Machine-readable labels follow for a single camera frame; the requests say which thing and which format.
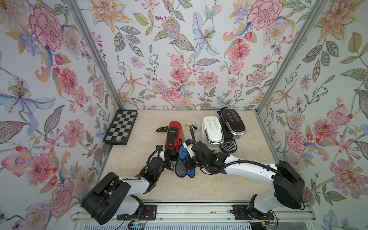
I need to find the aluminium front rail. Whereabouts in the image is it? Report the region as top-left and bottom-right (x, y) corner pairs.
(70, 201), (318, 224)

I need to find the blue grey cleaning cloth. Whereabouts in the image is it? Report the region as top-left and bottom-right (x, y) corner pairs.
(175, 145), (195, 179)

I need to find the black coffee machine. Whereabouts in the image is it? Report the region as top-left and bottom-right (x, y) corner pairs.
(218, 107), (247, 154)

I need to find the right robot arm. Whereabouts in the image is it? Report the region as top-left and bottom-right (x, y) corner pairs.
(183, 127), (306, 219)

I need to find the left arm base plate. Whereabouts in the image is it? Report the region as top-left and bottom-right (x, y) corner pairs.
(117, 205), (157, 221)

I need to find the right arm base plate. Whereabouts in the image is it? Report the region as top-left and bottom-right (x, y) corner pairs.
(231, 205), (275, 221)

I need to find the white coffee machine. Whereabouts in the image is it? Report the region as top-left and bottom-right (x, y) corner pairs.
(201, 116), (224, 149)

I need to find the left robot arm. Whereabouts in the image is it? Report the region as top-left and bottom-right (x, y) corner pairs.
(81, 145), (173, 225)

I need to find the white power cable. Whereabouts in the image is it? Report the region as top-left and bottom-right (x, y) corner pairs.
(184, 122), (202, 132)

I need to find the red coffee machine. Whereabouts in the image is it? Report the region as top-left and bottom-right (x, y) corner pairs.
(164, 121), (185, 161)

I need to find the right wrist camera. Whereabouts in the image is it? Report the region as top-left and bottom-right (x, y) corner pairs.
(183, 139), (195, 158)

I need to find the black white chessboard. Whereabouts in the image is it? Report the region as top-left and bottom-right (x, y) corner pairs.
(103, 110), (138, 146)

